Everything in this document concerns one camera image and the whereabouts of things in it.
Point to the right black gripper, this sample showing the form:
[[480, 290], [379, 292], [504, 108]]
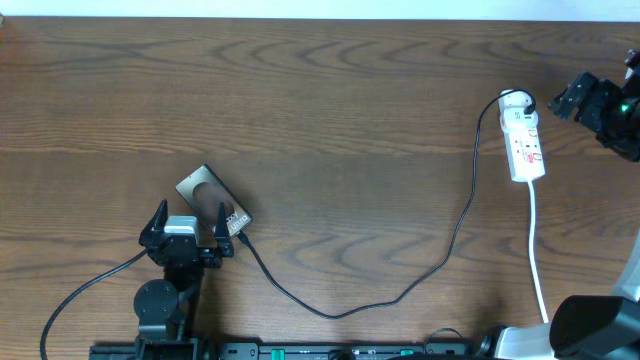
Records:
[[602, 92]]

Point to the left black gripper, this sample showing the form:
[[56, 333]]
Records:
[[209, 262]]

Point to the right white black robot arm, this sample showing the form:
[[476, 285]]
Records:
[[584, 327]]

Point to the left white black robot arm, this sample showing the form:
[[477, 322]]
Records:
[[166, 307]]

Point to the white power strip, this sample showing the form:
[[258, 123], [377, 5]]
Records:
[[518, 121]]

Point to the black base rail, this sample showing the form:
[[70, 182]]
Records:
[[253, 351]]

